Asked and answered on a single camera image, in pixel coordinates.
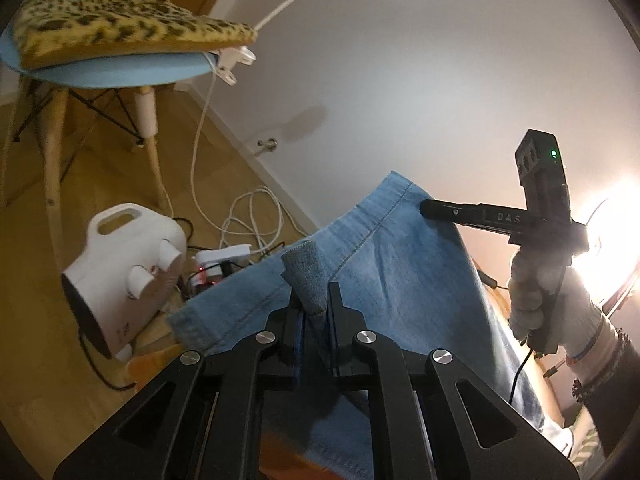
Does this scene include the blue denim pants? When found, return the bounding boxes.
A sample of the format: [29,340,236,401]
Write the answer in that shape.
[167,171,546,480]

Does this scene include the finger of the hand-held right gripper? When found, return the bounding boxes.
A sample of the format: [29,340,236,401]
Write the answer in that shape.
[419,198,527,235]

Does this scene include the bright standing lamp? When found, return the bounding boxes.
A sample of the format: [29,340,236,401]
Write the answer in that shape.
[575,194,640,313]

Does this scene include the black heater cable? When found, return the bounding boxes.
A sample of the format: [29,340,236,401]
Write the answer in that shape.
[76,329,137,392]

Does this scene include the white green printed cloth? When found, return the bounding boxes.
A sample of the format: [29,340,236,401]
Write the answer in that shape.
[544,407,603,458]

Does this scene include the white lamp cable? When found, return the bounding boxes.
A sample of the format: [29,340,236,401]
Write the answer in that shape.
[191,72,287,257]

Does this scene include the leopard print cushion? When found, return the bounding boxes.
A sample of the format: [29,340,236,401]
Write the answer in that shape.
[12,0,259,70]

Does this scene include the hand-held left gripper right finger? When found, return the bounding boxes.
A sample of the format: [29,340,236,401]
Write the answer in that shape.
[320,282,578,480]

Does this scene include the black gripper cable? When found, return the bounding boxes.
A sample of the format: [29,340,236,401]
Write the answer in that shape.
[508,339,537,406]

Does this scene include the person's right hand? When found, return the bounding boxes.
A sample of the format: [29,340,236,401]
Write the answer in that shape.
[507,247,621,363]

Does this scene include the person's right forearm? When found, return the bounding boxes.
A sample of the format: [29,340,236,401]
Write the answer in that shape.
[565,317,640,461]

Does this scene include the white power strip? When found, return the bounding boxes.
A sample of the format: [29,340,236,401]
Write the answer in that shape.
[194,243,252,270]

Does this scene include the white fan heater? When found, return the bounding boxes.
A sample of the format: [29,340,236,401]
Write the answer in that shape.
[61,203,187,361]

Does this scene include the blue chair with wooden legs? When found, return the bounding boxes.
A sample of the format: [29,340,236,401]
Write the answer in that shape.
[0,0,226,211]

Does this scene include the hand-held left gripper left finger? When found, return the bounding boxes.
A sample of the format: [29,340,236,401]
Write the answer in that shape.
[52,302,307,480]

